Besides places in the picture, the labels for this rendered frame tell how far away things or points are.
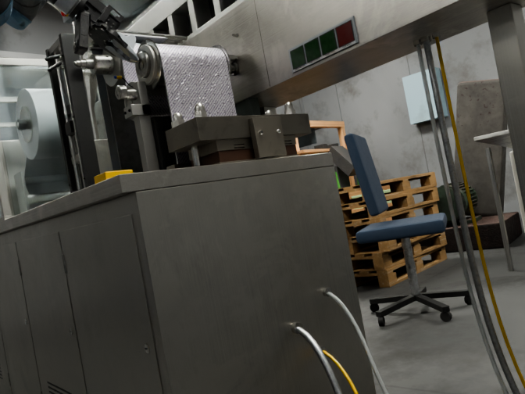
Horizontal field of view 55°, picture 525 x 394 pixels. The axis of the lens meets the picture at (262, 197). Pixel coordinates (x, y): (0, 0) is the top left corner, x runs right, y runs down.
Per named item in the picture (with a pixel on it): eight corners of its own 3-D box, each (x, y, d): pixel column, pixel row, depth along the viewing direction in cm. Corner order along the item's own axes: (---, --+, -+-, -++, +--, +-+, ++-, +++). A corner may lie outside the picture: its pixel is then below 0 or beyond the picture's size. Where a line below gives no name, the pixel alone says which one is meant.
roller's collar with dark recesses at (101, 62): (91, 77, 167) (87, 58, 167) (108, 77, 171) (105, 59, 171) (98, 70, 162) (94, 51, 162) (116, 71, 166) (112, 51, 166)
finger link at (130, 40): (149, 44, 147) (123, 23, 143) (140, 59, 145) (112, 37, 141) (145, 48, 150) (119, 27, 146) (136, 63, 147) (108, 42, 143)
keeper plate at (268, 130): (255, 159, 137) (248, 119, 137) (282, 155, 143) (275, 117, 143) (261, 157, 135) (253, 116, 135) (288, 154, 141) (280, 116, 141)
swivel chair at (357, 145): (488, 297, 303) (453, 114, 305) (450, 328, 256) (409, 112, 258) (390, 299, 346) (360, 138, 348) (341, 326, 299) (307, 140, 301)
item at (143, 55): (142, 83, 149) (133, 66, 152) (148, 84, 150) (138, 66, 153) (150, 63, 144) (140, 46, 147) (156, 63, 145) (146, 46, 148)
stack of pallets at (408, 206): (393, 288, 381) (373, 181, 383) (312, 289, 436) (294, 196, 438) (455, 257, 464) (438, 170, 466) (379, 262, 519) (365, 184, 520)
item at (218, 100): (176, 148, 145) (165, 84, 145) (241, 142, 160) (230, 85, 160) (176, 147, 145) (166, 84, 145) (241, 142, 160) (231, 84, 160)
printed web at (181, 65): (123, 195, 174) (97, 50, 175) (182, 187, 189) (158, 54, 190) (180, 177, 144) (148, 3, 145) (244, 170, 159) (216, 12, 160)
